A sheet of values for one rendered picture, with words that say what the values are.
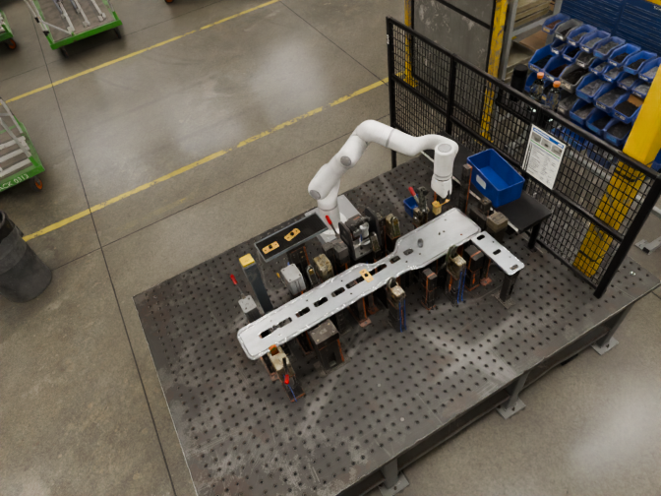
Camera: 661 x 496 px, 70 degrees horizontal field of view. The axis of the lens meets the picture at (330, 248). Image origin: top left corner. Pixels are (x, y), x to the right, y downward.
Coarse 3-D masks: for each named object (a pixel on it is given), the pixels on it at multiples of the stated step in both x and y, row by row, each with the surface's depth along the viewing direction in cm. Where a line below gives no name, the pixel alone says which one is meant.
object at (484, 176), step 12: (468, 156) 264; (480, 156) 267; (492, 156) 269; (480, 168) 275; (492, 168) 273; (504, 168) 262; (480, 180) 259; (492, 180) 268; (504, 180) 266; (516, 180) 254; (492, 192) 252; (504, 192) 248; (516, 192) 252; (492, 204) 257; (504, 204) 256
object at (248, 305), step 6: (240, 300) 235; (246, 300) 235; (252, 300) 234; (246, 306) 233; (252, 306) 232; (246, 312) 231; (252, 312) 233; (258, 312) 236; (252, 318) 236; (258, 318) 239; (264, 336) 252
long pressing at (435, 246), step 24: (456, 216) 259; (408, 240) 253; (432, 240) 251; (456, 240) 249; (360, 264) 247; (408, 264) 243; (312, 288) 241; (336, 288) 239; (360, 288) 238; (288, 312) 234; (312, 312) 233; (336, 312) 232; (240, 336) 229; (288, 336) 226
